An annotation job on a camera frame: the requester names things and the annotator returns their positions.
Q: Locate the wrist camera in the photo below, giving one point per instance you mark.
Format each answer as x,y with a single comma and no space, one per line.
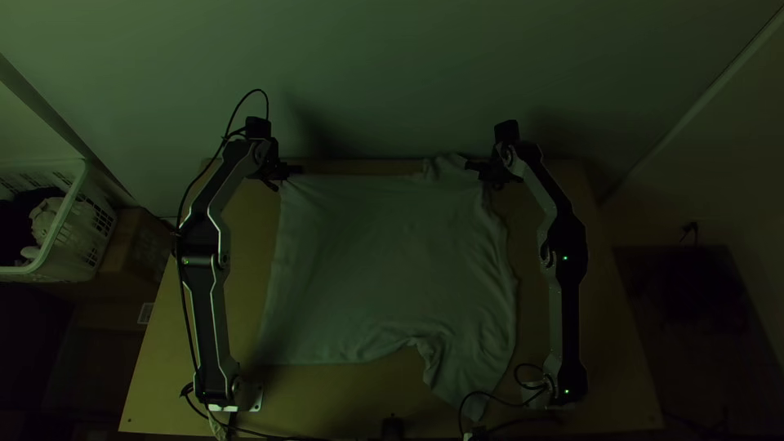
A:
506,131
258,127

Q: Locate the white laundry basket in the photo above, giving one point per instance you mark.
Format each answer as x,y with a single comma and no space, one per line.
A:
86,233

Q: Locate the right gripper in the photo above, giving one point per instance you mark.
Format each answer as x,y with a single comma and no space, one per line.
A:
498,168

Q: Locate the cardboard box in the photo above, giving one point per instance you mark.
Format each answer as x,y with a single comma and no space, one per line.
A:
138,245

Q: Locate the heap of clothes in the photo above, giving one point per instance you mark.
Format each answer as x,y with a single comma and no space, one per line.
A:
43,220

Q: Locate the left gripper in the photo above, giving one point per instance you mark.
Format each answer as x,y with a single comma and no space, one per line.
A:
273,164

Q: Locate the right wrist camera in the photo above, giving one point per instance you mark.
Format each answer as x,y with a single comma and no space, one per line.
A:
506,131

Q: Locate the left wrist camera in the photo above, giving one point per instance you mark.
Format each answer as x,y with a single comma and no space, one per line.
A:
258,127

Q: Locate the white t-shirt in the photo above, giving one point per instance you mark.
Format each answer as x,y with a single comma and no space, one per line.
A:
392,269

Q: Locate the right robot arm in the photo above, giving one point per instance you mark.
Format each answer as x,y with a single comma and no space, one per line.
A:
566,288

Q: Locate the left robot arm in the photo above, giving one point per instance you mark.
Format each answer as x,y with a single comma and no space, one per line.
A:
206,269

